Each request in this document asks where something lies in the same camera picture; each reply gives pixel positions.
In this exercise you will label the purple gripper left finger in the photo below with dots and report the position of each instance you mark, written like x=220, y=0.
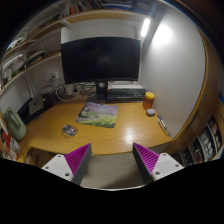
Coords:
x=72, y=166

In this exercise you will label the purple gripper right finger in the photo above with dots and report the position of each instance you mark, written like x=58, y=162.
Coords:
x=153, y=166

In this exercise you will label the transparent colourful computer mouse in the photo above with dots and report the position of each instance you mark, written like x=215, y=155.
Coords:
x=69, y=130

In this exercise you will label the floral landscape mouse pad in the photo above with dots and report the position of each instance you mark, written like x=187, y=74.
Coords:
x=99, y=115

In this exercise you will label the black pen on desk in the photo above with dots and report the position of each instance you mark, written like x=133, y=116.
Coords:
x=162, y=125

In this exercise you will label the small grey earbuds case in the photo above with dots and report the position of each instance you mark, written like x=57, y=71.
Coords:
x=150, y=112

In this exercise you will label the wooden side cabinet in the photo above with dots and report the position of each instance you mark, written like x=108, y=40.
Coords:
x=205, y=104

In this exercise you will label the orange jar with yellow lid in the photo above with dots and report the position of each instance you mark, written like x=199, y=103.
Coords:
x=148, y=100

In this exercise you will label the silver mini computer box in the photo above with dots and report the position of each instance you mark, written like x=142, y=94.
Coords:
x=35, y=104

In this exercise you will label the black mechanical keyboard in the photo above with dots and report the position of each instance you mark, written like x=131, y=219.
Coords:
x=126, y=94

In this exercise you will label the black computer monitor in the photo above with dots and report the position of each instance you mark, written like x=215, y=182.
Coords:
x=100, y=60

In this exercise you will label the white light strip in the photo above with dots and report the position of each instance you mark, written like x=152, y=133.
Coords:
x=145, y=27

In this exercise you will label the wooden wall shelf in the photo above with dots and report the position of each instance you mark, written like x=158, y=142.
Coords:
x=51, y=32

